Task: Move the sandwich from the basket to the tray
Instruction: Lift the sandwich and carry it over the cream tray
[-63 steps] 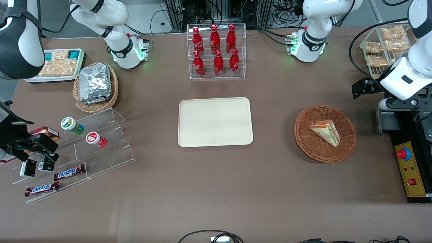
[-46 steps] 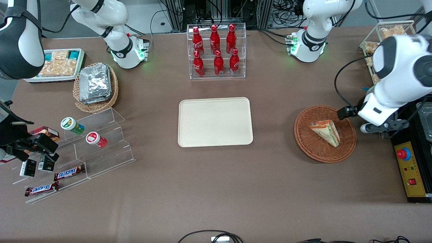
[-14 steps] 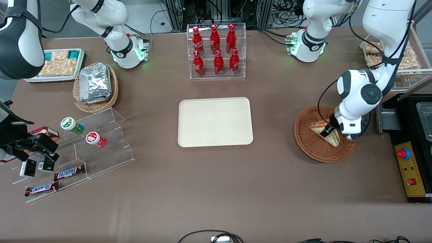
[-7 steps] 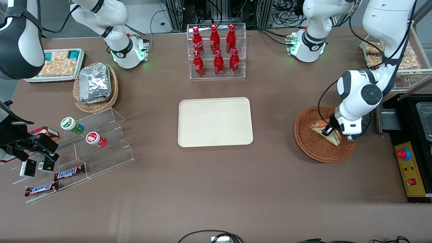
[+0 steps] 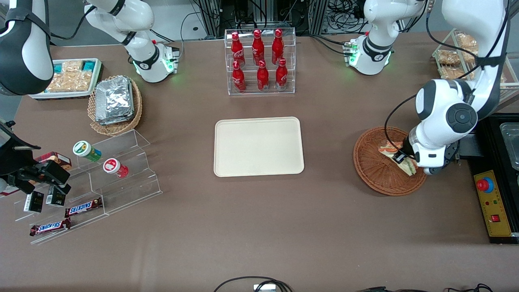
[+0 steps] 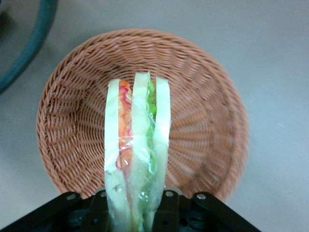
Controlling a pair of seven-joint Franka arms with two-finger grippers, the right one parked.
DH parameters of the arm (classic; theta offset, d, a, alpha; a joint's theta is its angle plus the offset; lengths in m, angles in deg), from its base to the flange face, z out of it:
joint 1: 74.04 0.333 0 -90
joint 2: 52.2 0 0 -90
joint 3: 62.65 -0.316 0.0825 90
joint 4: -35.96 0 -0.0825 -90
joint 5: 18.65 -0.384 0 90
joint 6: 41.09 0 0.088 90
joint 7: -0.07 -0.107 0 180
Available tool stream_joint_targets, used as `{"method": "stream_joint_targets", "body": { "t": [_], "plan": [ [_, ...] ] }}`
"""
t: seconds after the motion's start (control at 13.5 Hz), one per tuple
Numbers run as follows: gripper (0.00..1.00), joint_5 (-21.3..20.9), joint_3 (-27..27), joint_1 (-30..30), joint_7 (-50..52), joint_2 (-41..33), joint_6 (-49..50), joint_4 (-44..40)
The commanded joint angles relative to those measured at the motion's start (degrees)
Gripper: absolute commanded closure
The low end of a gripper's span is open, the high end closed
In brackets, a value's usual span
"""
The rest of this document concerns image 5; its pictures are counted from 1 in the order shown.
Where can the green snack cup white lid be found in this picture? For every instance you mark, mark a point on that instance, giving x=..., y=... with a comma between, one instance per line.
x=86, y=150

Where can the clear bag of fried snacks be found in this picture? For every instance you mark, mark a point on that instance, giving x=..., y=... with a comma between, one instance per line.
x=451, y=73
x=466, y=40
x=471, y=56
x=448, y=57

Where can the white rectangular snack tray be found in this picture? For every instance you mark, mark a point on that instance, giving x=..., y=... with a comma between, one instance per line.
x=61, y=95

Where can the brown chocolate box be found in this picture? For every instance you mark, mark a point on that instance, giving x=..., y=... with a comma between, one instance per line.
x=56, y=158

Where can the red snack cup white lid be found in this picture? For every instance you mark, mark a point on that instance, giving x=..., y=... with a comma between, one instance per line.
x=114, y=167

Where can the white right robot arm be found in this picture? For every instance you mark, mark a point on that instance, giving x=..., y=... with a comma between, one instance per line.
x=24, y=44

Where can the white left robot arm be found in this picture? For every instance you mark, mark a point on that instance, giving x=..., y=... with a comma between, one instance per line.
x=438, y=101

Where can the triangle sandwich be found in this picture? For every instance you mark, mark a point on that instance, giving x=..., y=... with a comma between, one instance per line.
x=387, y=149

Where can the yellow control box red button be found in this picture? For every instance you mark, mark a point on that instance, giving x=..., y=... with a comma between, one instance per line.
x=496, y=202

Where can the clear acrylic bottle rack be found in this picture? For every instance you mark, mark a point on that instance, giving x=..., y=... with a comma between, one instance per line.
x=249, y=91

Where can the small grey device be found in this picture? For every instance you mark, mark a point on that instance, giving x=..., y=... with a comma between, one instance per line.
x=264, y=288

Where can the silver foil pack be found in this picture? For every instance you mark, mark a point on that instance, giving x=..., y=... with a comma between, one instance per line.
x=121, y=121
x=114, y=99

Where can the grey metal block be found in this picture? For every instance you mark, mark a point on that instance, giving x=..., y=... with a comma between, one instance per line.
x=472, y=147

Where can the aluminium frame post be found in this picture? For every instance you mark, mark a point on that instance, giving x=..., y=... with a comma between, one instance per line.
x=318, y=16
x=211, y=18

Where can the beige plastic tray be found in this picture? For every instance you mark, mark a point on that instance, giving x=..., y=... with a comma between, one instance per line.
x=258, y=147

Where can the red cola bottle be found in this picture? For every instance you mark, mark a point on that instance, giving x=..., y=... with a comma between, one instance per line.
x=258, y=48
x=262, y=78
x=238, y=79
x=281, y=76
x=237, y=50
x=277, y=46

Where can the clear snack pack teal label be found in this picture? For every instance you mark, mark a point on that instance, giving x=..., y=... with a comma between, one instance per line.
x=68, y=67
x=69, y=83
x=89, y=65

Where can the brown wicker basket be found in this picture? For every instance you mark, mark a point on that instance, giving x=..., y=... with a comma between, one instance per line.
x=377, y=178

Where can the black machine base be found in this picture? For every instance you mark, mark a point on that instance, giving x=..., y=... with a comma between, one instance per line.
x=490, y=138

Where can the light wicker basket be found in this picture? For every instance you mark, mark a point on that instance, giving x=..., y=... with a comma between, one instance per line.
x=117, y=129

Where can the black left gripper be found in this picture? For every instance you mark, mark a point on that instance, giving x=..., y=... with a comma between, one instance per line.
x=402, y=156

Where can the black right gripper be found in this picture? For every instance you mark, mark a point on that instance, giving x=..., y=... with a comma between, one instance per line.
x=15, y=165

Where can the small black box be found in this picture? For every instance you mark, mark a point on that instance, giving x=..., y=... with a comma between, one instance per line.
x=33, y=202
x=56, y=198

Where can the Snickers chocolate bar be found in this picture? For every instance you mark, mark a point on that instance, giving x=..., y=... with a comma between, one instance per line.
x=49, y=227
x=83, y=207

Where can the clear acrylic stepped stand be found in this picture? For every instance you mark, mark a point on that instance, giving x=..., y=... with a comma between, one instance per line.
x=129, y=190

